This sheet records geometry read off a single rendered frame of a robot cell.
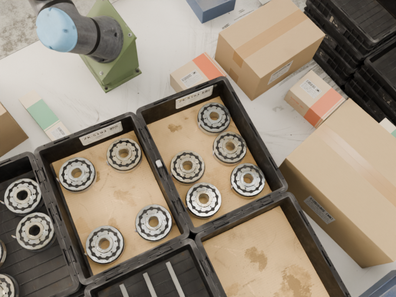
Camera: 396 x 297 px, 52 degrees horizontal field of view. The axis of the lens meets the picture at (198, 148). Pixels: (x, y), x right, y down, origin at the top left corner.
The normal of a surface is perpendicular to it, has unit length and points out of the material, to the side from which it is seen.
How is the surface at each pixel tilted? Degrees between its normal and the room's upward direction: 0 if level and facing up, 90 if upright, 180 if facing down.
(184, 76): 0
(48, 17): 44
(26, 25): 0
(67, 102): 0
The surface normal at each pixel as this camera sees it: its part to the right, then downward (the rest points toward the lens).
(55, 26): -0.44, 0.20
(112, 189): 0.06, -0.36
